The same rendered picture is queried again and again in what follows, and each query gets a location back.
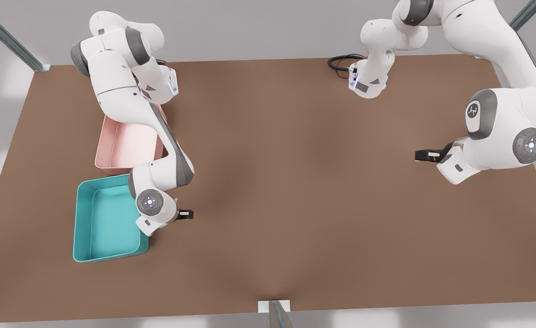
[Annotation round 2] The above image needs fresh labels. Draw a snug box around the black cable loop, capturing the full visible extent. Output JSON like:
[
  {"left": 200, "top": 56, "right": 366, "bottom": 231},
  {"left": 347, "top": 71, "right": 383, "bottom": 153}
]
[{"left": 327, "top": 54, "right": 367, "bottom": 80}]

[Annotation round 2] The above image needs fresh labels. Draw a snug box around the pink plastic tray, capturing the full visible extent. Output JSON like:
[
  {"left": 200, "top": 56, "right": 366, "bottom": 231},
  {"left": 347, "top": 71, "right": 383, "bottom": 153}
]
[{"left": 95, "top": 102, "right": 168, "bottom": 176}]

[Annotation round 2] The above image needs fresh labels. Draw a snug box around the teal plastic tray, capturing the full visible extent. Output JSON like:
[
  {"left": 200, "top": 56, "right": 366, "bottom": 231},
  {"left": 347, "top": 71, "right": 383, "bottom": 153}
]
[{"left": 72, "top": 174, "right": 150, "bottom": 263}]

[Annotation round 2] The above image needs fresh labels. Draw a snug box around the silver frame post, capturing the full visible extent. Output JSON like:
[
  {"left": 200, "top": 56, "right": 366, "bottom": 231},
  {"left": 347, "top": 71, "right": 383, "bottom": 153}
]
[
  {"left": 0, "top": 2, "right": 51, "bottom": 73},
  {"left": 508, "top": 0, "right": 536, "bottom": 31},
  {"left": 258, "top": 300, "right": 295, "bottom": 328}
]

